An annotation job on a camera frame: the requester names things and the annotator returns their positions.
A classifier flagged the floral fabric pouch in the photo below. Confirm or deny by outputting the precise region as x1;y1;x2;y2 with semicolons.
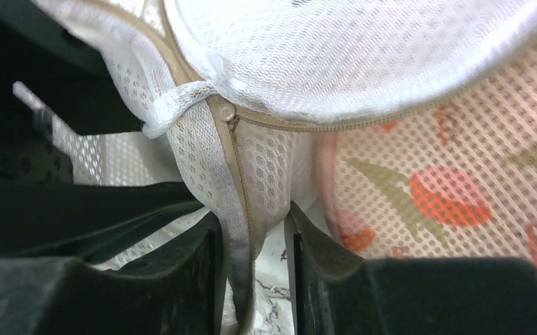
316;43;537;266

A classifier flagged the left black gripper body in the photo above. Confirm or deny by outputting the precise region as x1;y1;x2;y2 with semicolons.
0;1;201;263

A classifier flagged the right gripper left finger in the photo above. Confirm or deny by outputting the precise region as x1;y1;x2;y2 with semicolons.
0;213;224;334

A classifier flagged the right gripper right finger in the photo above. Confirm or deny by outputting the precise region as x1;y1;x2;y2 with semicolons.
289;204;537;335

